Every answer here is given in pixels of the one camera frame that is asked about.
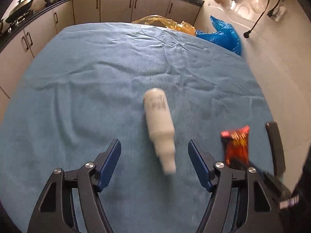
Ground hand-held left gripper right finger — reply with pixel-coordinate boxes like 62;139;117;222
188;139;279;233

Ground grey base cabinets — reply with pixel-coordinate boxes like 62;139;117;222
0;0;204;99

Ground red snack packet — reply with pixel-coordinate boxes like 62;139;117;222
220;125;251;167

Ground blue tablecloth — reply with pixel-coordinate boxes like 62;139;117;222
0;22;295;233

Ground white power strip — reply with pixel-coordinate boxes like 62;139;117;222
267;0;287;21

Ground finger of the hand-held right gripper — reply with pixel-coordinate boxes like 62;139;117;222
265;121;286;178
253;161;276;187

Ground black countertop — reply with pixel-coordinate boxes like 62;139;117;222
0;0;205;52

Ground white plastic bottle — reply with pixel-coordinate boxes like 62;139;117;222
143;88;177;175

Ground blue plastic bag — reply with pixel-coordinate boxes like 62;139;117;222
196;16;242;55

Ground black power cable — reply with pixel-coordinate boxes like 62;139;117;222
244;0;274;39

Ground black wok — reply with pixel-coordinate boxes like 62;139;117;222
5;0;45;24

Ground yellow plastic bag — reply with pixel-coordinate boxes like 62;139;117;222
131;15;197;36

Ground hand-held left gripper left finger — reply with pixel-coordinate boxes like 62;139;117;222
27;139;122;233

